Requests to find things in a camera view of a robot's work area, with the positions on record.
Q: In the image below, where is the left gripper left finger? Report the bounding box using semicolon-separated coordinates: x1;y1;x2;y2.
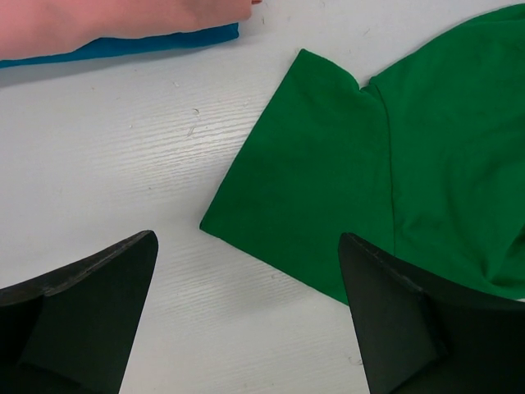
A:
1;231;158;393

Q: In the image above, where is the green t shirt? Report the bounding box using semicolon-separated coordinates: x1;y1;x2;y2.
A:
200;4;524;301

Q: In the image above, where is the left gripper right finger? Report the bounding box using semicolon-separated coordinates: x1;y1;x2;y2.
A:
339;233;524;393

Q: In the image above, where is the pink folded t shirt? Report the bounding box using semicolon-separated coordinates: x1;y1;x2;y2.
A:
1;0;258;61

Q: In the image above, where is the blue folded t shirt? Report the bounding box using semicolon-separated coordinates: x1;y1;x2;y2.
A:
1;23;240;69

